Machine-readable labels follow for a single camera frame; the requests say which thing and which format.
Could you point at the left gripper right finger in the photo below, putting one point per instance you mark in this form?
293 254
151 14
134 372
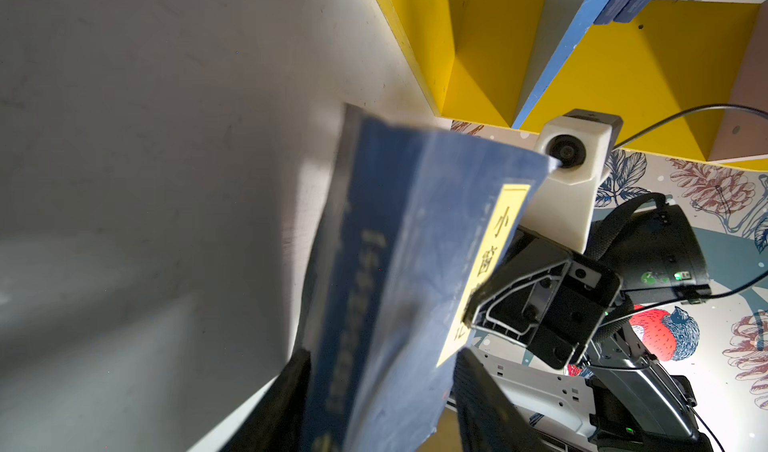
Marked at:
487 420

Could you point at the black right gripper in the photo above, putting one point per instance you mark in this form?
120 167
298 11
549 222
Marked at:
541 286

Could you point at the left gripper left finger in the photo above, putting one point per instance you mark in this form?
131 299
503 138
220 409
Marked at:
275 422

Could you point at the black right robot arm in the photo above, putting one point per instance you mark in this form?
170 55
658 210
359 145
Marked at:
604 322

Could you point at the yellow pink blue bookshelf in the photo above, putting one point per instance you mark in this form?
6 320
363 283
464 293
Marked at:
675 74

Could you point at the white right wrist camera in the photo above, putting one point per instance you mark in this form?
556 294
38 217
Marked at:
581 142

